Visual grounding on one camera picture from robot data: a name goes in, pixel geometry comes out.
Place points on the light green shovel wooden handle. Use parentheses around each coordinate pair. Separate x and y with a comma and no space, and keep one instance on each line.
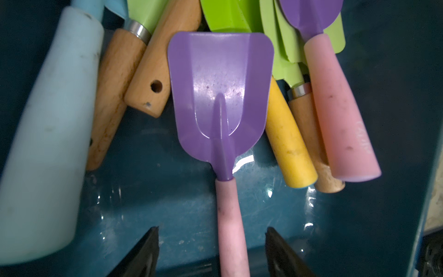
(117,68)

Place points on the bright green shovel yellow handle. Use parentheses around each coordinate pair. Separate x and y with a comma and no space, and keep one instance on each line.
(281,129)

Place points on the light blue shovel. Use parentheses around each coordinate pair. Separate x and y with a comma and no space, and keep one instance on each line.
(44,172)

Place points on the teal plastic storage box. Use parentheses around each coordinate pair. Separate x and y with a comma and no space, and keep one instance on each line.
(393,61)

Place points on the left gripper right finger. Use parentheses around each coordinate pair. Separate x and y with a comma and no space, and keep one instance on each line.
(282,260)

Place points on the purple shovel long pink handle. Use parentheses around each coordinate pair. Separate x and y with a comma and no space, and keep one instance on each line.
(220,84)

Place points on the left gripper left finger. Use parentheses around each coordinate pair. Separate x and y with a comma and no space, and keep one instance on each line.
(141,261)

